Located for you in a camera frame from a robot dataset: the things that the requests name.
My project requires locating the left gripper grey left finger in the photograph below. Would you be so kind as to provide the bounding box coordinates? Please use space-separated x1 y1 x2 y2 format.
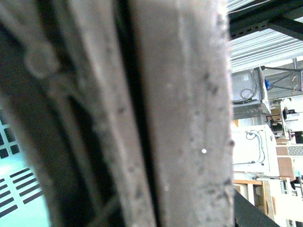
0 0 156 227

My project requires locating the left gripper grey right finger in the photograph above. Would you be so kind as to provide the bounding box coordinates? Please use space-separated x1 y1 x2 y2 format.
129 0 234 227

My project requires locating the light blue plastic basket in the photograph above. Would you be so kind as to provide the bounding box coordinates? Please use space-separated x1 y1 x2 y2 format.
0 110 51 227

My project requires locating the white vertical blind curtain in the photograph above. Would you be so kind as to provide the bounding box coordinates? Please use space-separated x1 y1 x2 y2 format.
226 0 303 72

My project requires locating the black metal rack post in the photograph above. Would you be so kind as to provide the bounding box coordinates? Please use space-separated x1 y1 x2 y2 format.
227 0 303 41

